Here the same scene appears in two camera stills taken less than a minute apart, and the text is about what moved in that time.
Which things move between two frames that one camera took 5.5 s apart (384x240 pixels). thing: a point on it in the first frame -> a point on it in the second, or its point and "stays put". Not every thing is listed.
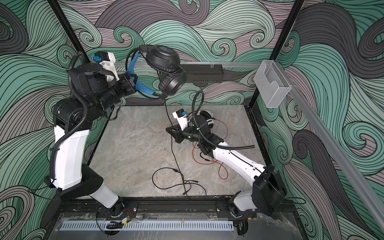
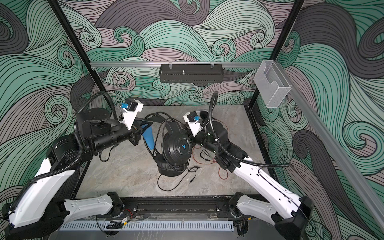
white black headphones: (208, 115) stays put
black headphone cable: (176, 163) -> (176, 185)
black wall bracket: (204, 73) stays put
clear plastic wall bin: (271, 84) stays put
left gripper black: (129, 87) -> (136, 131)
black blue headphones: (165, 61) -> (177, 149)
